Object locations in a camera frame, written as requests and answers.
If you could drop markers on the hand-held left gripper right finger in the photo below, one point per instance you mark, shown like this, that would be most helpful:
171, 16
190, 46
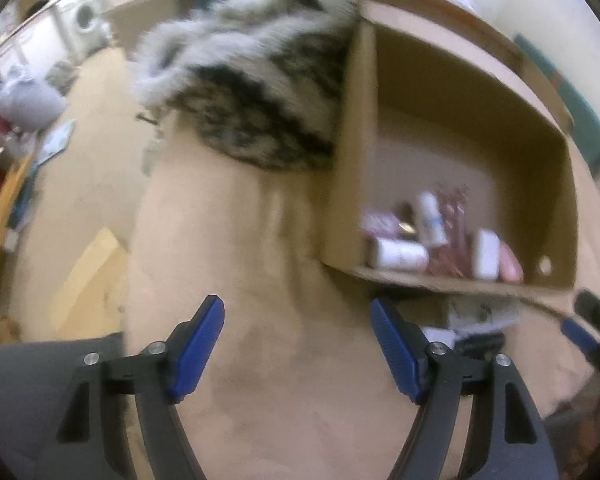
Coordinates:
397, 350

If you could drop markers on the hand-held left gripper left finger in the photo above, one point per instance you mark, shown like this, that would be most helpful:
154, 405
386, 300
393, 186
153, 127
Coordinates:
195, 355

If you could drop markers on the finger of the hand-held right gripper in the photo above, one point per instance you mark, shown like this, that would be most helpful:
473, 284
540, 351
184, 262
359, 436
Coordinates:
580, 335
597, 312

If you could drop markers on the white bottle pink label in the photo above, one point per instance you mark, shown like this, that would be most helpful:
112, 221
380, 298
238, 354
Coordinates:
399, 254

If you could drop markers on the pink heart-shaped case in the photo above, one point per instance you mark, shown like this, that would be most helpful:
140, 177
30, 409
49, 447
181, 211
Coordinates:
511, 264

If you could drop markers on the white charger plug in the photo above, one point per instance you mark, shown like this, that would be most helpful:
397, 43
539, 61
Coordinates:
486, 255

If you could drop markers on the pink patterned small bottle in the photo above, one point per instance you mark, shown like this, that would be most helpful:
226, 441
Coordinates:
382, 224

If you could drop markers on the pink striped packet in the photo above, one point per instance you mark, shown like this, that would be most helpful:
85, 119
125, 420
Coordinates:
452, 230

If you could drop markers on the white bottle blue label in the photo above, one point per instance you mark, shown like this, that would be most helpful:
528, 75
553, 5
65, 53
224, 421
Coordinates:
430, 220

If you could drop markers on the cardboard box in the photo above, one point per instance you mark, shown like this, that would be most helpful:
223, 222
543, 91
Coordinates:
480, 135

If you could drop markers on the person's right forearm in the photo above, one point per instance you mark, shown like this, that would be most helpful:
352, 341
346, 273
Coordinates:
587, 435

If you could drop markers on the white remote control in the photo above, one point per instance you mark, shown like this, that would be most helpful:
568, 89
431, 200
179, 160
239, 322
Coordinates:
480, 312

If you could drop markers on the flat yellow cardboard piece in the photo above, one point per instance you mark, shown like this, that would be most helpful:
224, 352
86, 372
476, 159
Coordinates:
90, 280

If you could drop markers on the grey bathroom scale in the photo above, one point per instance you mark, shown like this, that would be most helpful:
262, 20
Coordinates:
57, 140

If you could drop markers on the shaggy black and white rug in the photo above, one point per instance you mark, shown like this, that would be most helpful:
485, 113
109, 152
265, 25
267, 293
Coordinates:
250, 75

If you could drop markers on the grey plastic bag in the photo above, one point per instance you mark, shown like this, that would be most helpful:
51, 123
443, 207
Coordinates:
30, 100

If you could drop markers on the beige bedside cabinet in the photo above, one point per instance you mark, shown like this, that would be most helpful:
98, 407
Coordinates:
140, 25

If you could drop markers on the white kitchen cabinet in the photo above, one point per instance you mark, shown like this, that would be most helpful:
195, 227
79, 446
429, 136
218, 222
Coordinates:
30, 42

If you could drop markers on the white washing machine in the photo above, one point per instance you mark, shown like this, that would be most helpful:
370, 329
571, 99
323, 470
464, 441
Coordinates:
85, 17

